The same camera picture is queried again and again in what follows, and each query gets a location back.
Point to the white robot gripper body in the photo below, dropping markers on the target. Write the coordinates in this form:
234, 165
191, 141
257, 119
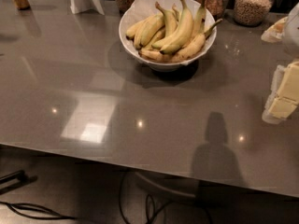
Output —
292, 32

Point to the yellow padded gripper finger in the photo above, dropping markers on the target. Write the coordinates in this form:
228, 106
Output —
284, 96

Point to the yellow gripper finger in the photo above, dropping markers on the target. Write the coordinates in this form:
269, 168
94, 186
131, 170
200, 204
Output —
275, 32

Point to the large front yellow-green banana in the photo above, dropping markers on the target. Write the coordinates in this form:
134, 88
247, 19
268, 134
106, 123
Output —
178, 39

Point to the green banana upright right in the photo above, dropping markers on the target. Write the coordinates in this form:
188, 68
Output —
199, 20

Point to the green banana upright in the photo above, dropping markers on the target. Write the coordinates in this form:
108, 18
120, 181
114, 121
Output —
199, 20
170, 20

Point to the ripe banana at right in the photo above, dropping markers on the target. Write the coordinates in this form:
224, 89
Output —
195, 45

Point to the green banana upright centre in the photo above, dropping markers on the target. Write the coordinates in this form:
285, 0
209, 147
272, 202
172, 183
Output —
170, 20

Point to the brown-spotted banana at bottom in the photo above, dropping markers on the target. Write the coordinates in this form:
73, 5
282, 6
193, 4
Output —
155, 56

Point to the yellow banana at left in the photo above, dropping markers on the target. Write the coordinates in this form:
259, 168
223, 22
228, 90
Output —
143, 31

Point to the white paper bowl liner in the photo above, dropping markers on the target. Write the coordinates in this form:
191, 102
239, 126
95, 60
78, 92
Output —
140, 10

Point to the white ceramic bowl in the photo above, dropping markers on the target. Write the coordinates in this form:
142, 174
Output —
163, 67

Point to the glass jar of chickpeas right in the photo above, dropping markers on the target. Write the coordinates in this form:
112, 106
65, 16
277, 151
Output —
251, 12

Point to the white table pedestal base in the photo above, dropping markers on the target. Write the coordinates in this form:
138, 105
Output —
171, 187

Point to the black metal floor bracket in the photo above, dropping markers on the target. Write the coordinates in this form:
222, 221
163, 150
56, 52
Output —
15, 180

